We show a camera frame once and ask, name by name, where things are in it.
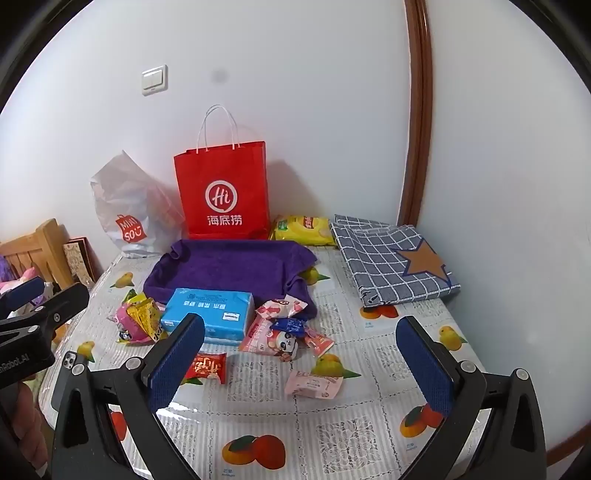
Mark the pink yellow snack bag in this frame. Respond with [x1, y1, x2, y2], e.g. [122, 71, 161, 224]
[108, 288, 152, 345]

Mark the red candy snack packet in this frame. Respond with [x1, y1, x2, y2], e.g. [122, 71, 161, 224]
[181, 353, 228, 385]

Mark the pink panda snack bag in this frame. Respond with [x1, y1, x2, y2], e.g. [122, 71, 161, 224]
[238, 315, 298, 362]

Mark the pink wowo snack packet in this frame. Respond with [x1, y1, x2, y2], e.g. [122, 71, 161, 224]
[284, 371, 344, 400]

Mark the small pink red snack packet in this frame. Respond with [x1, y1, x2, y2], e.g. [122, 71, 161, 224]
[304, 327, 335, 357]

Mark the pink white striped snack packet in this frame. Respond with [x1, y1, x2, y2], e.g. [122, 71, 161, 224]
[256, 295, 308, 321]

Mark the blue small snack packet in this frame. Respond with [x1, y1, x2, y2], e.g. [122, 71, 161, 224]
[267, 318, 305, 338]

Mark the yellow triangular snack bag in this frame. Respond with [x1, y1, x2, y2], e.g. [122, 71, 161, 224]
[126, 296, 167, 342]

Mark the person left hand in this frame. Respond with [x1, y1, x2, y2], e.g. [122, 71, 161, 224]
[12, 383, 48, 475]

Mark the pink purple plush toy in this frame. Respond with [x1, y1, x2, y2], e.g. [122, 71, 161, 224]
[1, 267, 53, 320]

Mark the smartphone grey case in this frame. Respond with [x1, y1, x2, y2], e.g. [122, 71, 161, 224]
[51, 351, 88, 411]

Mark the wooden chair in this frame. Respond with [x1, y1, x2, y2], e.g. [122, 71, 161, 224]
[1, 218, 74, 290]

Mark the patterned book red cover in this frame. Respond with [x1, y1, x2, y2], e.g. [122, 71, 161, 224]
[63, 237, 99, 289]

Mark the white Miniso plastic bag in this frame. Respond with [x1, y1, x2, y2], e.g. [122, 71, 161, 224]
[90, 152, 184, 257]

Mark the blue tissue pack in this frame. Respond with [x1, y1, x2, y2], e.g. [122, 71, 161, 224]
[160, 288, 254, 345]

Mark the fruit print tablecloth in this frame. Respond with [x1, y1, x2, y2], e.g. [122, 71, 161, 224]
[37, 244, 492, 480]

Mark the red Haidilao paper bag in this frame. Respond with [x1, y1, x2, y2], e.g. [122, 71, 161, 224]
[174, 104, 271, 240]

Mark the purple cloth tray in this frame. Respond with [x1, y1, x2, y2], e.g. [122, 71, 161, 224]
[143, 240, 318, 320]

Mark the yellow potato chips bag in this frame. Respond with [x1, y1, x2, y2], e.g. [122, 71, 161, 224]
[270, 215, 335, 246]

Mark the white wall switch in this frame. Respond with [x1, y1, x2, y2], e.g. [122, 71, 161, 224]
[141, 65, 168, 96]

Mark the brown wooden door frame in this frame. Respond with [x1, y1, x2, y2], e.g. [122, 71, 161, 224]
[398, 0, 434, 225]

